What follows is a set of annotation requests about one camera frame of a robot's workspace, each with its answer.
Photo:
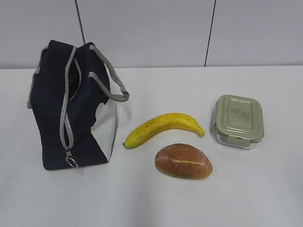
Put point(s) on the yellow banana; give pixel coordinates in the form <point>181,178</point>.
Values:
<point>161,123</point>

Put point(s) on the brown bread roll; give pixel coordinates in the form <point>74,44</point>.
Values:
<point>183,161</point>

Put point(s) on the navy and white lunch bag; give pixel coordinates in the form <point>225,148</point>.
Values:
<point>73,96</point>

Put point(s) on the glass container with green lid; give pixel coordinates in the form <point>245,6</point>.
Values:
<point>238,121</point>

